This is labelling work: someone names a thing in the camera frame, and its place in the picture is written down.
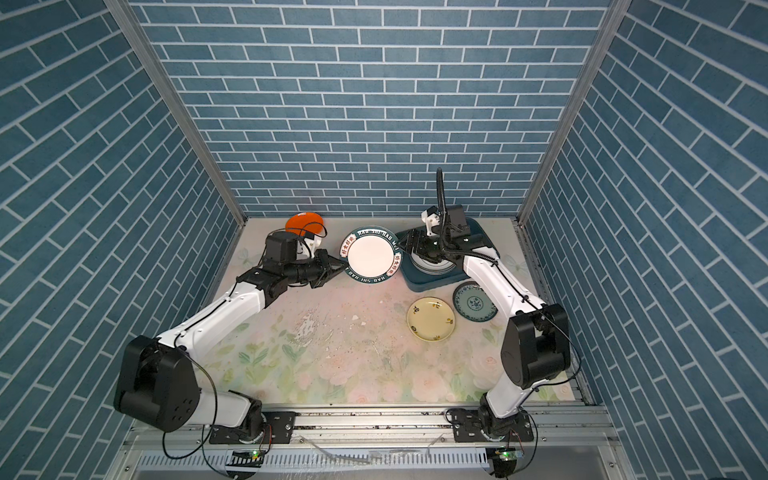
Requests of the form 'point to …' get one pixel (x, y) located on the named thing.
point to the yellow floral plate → (431, 319)
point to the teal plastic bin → (421, 281)
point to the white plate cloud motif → (430, 266)
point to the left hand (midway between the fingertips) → (349, 264)
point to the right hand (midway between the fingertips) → (403, 243)
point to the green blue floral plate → (472, 303)
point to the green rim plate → (372, 253)
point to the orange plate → (304, 222)
